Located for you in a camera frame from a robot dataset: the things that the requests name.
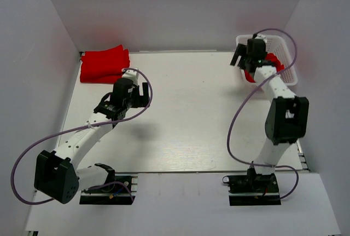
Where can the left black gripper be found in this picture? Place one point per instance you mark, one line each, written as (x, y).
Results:
(141, 100)

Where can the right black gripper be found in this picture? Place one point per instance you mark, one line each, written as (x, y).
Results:
(241, 50)

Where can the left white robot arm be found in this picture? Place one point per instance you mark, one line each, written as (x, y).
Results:
(58, 174)

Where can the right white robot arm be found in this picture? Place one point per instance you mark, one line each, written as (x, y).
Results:
(287, 117)

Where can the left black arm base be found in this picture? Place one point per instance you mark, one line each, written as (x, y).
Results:
(122, 192)

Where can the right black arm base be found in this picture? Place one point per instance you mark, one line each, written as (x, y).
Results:
(252, 189)

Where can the folded red t shirt stack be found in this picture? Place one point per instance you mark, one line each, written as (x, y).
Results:
(104, 67)

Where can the white plastic basket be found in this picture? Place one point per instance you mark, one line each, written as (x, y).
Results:
(277, 46)

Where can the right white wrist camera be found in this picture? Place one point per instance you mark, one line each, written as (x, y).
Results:
(260, 36)

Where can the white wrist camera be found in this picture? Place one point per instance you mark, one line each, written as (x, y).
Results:
(132, 74)
(260, 36)

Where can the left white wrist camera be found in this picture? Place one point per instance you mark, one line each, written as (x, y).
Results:
(132, 74)

